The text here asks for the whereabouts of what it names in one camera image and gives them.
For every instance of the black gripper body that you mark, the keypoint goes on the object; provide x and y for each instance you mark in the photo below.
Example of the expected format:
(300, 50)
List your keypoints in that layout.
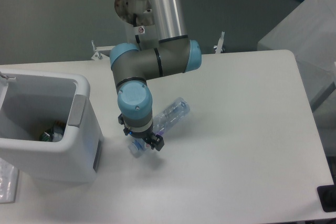
(144, 132)

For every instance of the clear plastic water bottle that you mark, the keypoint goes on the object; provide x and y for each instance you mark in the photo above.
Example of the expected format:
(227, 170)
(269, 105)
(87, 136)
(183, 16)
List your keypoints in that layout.
(162, 123)

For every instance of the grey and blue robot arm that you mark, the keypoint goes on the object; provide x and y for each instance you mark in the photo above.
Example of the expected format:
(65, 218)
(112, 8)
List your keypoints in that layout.
(132, 67)

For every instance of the trash inside the can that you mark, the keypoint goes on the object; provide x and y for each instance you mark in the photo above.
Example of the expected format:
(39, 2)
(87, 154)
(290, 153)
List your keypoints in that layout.
(53, 134)

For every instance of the white plastic trash can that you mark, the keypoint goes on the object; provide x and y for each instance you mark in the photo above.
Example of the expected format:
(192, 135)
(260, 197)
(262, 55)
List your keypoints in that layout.
(31, 101)

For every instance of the metal table clamp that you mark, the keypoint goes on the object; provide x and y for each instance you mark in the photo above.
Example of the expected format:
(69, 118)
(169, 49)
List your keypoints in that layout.
(219, 48)

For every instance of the black device at right edge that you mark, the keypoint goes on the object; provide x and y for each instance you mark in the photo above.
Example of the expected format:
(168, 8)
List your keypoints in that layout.
(327, 197)

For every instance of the grey covered side table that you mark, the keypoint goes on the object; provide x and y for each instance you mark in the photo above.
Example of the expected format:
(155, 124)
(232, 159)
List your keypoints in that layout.
(309, 33)

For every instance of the white metal mounting bracket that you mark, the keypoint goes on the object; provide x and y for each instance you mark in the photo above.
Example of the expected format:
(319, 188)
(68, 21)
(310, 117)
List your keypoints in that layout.
(100, 52)

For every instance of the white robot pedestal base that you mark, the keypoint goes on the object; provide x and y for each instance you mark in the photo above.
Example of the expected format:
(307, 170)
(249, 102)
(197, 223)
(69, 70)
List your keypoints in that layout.
(138, 19)

